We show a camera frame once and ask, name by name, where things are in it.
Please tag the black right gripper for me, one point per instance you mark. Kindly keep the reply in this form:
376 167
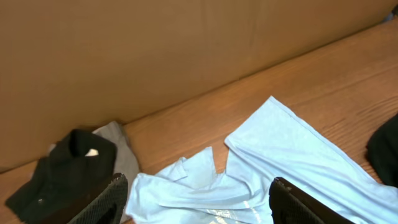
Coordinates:
382 152

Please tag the brown cardboard back panel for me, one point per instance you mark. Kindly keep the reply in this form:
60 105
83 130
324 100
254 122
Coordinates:
70 63

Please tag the grey folded garment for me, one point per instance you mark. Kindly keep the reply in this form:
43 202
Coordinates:
125 162

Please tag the black folded polo shirt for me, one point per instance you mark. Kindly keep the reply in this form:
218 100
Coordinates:
79 162

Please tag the light blue printed t-shirt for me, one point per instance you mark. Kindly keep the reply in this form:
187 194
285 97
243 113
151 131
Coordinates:
272 142

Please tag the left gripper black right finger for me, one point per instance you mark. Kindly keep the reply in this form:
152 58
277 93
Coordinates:
291 205

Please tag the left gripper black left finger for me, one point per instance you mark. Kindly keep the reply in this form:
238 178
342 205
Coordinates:
101 203

